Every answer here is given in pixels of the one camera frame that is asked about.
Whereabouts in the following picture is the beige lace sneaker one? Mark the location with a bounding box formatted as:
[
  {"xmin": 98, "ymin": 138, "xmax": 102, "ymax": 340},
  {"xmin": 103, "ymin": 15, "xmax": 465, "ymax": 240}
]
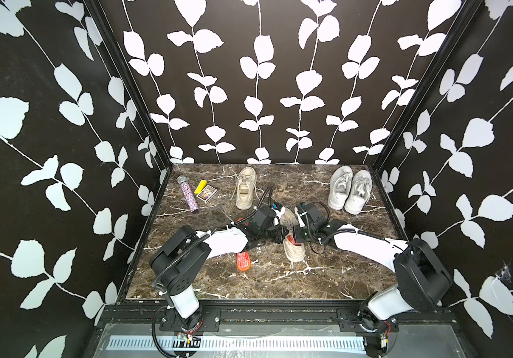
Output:
[
  {"xmin": 280, "ymin": 207, "xmax": 305, "ymax": 268},
  {"xmin": 235, "ymin": 167, "xmax": 256, "ymax": 210}
]

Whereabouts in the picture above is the red orange insole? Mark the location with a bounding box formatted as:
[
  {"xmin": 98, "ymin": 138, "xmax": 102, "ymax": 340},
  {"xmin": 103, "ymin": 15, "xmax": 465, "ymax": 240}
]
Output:
[{"xmin": 236, "ymin": 251, "xmax": 251, "ymax": 271}]

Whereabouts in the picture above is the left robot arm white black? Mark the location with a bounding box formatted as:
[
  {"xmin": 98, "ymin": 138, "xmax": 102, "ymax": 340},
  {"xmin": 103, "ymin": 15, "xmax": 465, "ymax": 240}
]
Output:
[{"xmin": 150, "ymin": 186, "xmax": 289, "ymax": 327}]

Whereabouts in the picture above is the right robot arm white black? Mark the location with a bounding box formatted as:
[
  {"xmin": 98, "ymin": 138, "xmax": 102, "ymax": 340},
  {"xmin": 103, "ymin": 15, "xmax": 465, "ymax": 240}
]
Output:
[{"xmin": 293, "ymin": 203, "xmax": 453, "ymax": 333}]

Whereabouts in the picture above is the white sneaker inner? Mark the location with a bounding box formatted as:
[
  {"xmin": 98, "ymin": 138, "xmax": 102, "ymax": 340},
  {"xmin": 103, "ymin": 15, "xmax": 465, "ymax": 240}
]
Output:
[{"xmin": 328, "ymin": 166, "xmax": 354, "ymax": 210}]

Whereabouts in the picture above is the white sneaker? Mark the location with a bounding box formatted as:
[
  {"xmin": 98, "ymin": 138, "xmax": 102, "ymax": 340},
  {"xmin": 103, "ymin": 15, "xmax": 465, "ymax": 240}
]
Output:
[
  {"xmin": 344, "ymin": 170, "xmax": 373, "ymax": 215},
  {"xmin": 328, "ymin": 166, "xmax": 354, "ymax": 210}
]

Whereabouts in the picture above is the white sneaker outer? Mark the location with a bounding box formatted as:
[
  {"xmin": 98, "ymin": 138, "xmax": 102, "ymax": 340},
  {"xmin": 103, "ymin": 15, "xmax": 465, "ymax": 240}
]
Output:
[{"xmin": 344, "ymin": 170, "xmax": 373, "ymax": 215}]

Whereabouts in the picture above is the purple card box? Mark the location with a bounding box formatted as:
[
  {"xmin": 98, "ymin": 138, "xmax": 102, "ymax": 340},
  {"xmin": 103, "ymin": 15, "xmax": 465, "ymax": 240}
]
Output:
[{"xmin": 197, "ymin": 184, "xmax": 218, "ymax": 202}]

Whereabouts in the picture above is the yellow small block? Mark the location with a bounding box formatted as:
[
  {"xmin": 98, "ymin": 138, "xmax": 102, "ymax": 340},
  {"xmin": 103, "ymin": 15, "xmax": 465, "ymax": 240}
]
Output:
[{"xmin": 195, "ymin": 180, "xmax": 207, "ymax": 195}]

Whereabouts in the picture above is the purple glitter bottle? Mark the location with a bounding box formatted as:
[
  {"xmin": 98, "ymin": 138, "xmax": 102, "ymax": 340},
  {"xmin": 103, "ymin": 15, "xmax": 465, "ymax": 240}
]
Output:
[{"xmin": 177, "ymin": 175, "xmax": 199, "ymax": 213}]

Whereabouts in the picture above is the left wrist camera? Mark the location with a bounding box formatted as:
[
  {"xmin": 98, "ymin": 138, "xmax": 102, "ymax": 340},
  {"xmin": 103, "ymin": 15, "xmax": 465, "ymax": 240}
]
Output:
[{"xmin": 270, "ymin": 202, "xmax": 286, "ymax": 218}]

